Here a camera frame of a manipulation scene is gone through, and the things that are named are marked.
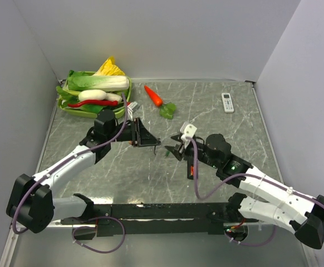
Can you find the napa cabbage toy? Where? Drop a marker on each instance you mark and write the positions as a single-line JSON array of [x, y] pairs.
[[81, 80]]

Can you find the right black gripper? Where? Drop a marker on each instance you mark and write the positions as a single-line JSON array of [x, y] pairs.
[[181, 149]]

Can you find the yellow leaf toy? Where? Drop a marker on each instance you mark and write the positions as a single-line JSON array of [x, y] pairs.
[[109, 68]]

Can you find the black remote control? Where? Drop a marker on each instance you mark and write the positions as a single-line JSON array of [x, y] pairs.
[[190, 162]]

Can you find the orange toy carrot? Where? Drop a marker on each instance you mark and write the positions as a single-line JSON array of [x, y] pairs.
[[166, 110]]

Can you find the red chili pepper toy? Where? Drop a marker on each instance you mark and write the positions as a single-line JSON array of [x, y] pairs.
[[93, 102]]

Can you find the green tray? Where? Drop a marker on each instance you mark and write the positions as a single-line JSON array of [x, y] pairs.
[[79, 81]]

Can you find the white radish toy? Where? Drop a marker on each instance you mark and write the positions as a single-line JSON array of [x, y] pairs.
[[98, 95]]

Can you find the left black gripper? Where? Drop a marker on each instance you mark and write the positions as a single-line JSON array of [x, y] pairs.
[[142, 137]]

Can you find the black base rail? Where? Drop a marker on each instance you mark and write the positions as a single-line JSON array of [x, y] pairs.
[[170, 218]]

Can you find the white remote control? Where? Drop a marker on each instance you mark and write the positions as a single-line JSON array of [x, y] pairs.
[[227, 103]]

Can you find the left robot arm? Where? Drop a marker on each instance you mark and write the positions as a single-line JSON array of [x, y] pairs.
[[32, 202]]

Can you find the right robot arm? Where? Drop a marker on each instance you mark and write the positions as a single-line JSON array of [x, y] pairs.
[[269, 200]]

